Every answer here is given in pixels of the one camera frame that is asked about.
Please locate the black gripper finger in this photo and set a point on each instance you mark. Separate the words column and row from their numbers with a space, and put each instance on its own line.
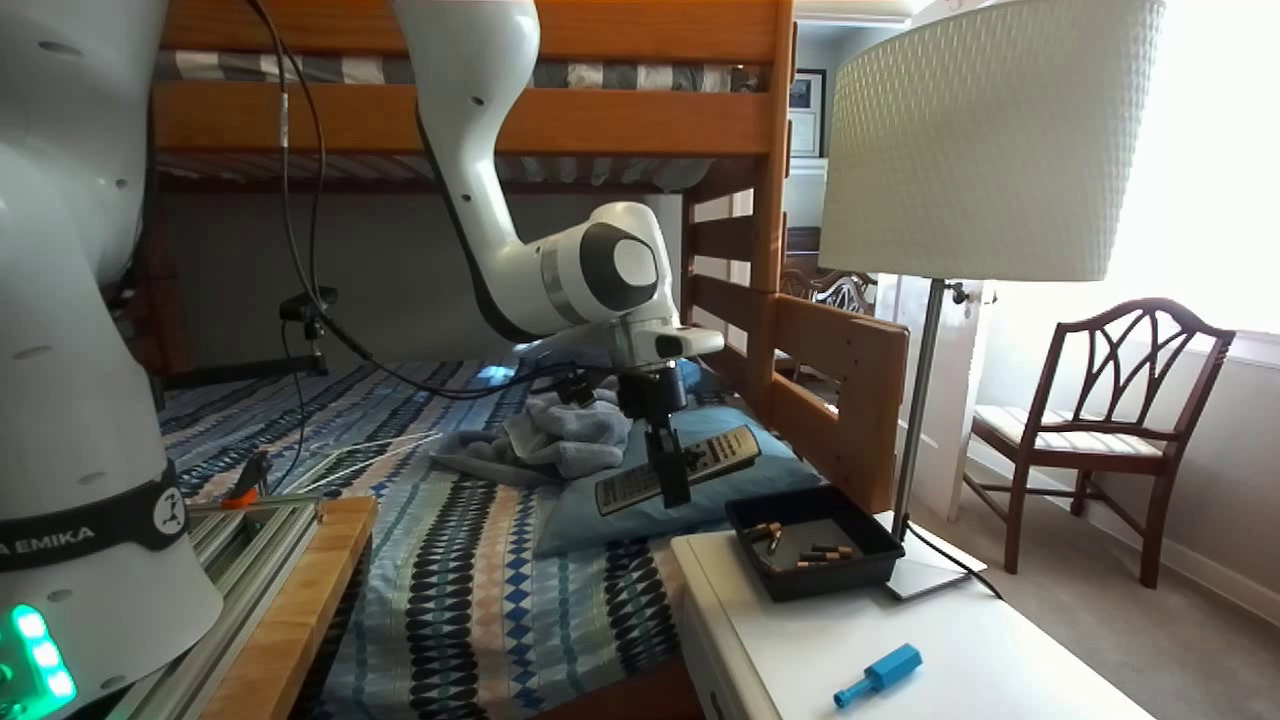
column 669, row 464

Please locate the lamp pole and base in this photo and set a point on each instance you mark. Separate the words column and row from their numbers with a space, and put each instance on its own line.
column 935, row 426

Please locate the grey remote control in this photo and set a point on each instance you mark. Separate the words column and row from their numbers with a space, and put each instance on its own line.
column 698, row 463

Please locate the black tray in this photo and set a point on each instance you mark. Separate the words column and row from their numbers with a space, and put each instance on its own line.
column 814, row 541

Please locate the wooden bunk bed frame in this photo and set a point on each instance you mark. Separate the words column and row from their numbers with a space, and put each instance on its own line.
column 626, row 98

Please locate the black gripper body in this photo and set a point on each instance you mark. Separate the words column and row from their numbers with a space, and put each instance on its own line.
column 649, row 396

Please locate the wooden chair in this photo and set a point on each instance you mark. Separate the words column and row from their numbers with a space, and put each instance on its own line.
column 1117, row 407

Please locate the patterned bed cover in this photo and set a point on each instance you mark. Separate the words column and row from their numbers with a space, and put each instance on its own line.
column 452, row 608

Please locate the blue screwdriver handle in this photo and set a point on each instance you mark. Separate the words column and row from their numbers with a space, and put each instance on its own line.
column 890, row 668

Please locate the white lamp shade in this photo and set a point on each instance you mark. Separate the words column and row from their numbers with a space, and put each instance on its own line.
column 994, row 142

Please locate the grey towel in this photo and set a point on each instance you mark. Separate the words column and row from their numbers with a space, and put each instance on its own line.
column 547, row 440

